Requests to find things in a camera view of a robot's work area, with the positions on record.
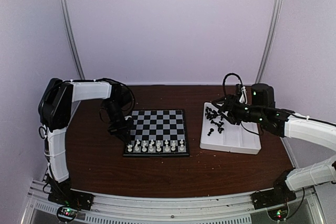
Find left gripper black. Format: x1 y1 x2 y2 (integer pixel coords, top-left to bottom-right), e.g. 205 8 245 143
103 100 133 145

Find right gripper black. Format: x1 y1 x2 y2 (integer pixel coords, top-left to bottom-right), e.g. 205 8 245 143
212 94 265 125

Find black white chessboard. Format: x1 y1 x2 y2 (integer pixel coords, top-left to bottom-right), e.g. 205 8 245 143
123 109 190 157

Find white chess king piece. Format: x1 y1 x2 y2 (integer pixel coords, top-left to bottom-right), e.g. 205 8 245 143
155 145 162 153

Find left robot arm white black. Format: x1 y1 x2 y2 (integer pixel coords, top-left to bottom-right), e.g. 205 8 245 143
38 78 135 205

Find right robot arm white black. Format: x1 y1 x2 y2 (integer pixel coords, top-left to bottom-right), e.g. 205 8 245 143
212 95 335 204

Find black chess pieces upper cluster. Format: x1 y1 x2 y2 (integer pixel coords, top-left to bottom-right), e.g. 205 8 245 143
205 106 219 120

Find black chess pieces cluster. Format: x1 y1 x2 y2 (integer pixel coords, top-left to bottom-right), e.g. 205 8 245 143
211 120 224 134
205 106 219 120

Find black chess pieces lower cluster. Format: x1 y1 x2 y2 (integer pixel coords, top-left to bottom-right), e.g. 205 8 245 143
211 120 224 134

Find black chess piece lone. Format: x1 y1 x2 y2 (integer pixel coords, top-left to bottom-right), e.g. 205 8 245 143
207 128 214 136

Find left controller board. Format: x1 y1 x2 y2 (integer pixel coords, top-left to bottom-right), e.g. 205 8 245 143
56 206 78 222

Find controller board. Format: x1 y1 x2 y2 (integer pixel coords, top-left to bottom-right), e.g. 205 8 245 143
267 207 289 221
56 206 78 222

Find right controller board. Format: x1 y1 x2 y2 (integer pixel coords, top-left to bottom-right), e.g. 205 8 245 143
267 207 289 221

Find white plastic tray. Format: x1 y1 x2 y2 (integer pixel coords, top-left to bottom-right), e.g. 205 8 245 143
200 102 261 155

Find left black cable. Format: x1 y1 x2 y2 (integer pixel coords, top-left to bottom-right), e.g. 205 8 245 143
97 78 136 125

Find black cable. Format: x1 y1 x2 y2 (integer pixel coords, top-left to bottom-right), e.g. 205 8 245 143
97 78 136 125
222 73 244 99

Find right black cable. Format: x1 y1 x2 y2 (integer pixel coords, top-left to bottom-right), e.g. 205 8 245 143
222 73 244 99

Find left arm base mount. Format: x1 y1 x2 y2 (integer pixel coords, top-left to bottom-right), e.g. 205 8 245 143
46 175 94 211

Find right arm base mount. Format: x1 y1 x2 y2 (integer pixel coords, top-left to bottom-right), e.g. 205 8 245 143
251 169 297 210

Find aluminium front rail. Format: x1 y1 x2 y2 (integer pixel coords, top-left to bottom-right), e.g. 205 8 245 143
20 179 323 224

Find right aluminium frame post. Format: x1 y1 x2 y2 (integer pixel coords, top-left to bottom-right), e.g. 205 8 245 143
255 0 283 83

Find aluminium frame post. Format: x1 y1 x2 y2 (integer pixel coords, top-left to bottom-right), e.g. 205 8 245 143
255 0 283 83
59 0 86 80

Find left aluminium frame post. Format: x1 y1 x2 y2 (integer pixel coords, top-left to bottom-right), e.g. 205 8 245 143
59 0 86 80

